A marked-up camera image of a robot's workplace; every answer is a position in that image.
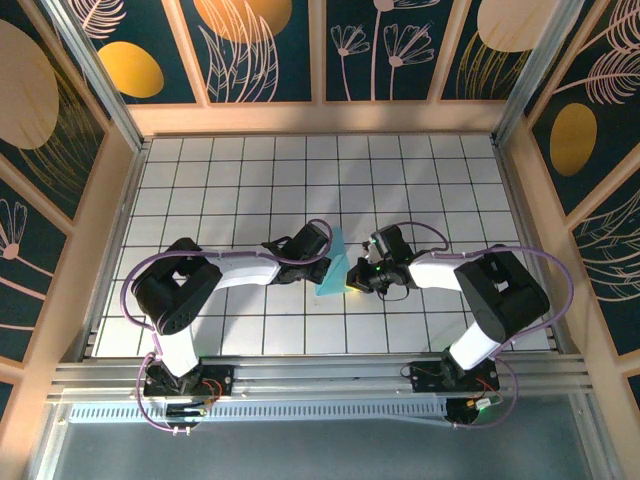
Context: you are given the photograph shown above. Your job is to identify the black round electronics module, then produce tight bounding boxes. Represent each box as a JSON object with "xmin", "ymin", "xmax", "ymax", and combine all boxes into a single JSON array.
[{"xmin": 444, "ymin": 396, "xmax": 504, "ymax": 429}]

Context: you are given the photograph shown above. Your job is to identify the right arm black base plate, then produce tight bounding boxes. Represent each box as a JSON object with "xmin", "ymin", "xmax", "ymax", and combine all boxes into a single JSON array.
[{"xmin": 407, "ymin": 359, "xmax": 501, "ymax": 394}]

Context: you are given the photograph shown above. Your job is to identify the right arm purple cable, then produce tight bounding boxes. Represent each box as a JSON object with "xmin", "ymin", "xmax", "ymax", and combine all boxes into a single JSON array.
[{"xmin": 397, "ymin": 221, "xmax": 575, "ymax": 431}]

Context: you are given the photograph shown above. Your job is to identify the light blue paper sheet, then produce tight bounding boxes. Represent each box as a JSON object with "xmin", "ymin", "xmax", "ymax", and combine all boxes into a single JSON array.
[{"xmin": 313, "ymin": 227, "xmax": 354, "ymax": 297}]

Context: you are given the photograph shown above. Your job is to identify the aluminium corner post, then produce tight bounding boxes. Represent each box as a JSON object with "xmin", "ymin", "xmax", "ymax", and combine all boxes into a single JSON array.
[
  {"xmin": 492, "ymin": 0, "xmax": 574, "ymax": 144},
  {"xmin": 42, "ymin": 0, "xmax": 151, "ymax": 151}
]

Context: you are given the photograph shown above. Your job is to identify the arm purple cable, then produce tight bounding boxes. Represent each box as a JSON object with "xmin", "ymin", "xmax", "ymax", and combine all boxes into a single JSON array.
[
  {"xmin": 397, "ymin": 221, "xmax": 575, "ymax": 431},
  {"xmin": 122, "ymin": 218, "xmax": 335, "ymax": 435}
]

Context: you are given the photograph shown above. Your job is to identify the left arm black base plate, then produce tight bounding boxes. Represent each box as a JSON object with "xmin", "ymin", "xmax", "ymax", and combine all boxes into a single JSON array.
[{"xmin": 142, "ymin": 363, "xmax": 236, "ymax": 399}]

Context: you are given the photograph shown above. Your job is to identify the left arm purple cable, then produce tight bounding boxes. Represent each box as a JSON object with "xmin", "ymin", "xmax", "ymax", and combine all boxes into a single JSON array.
[{"xmin": 122, "ymin": 218, "xmax": 335, "ymax": 435}]

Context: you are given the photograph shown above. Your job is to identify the black rectangular electronics module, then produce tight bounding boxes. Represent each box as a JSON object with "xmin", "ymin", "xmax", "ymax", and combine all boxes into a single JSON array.
[{"xmin": 164, "ymin": 401, "xmax": 209, "ymax": 420}]

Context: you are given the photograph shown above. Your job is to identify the aluminium mounting rail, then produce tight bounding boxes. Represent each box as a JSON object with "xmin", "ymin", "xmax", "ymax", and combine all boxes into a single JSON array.
[{"xmin": 47, "ymin": 352, "xmax": 594, "ymax": 401}]

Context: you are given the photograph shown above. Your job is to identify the white slotted cable duct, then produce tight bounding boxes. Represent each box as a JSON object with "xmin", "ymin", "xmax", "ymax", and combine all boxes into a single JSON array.
[{"xmin": 67, "ymin": 402, "xmax": 451, "ymax": 424}]

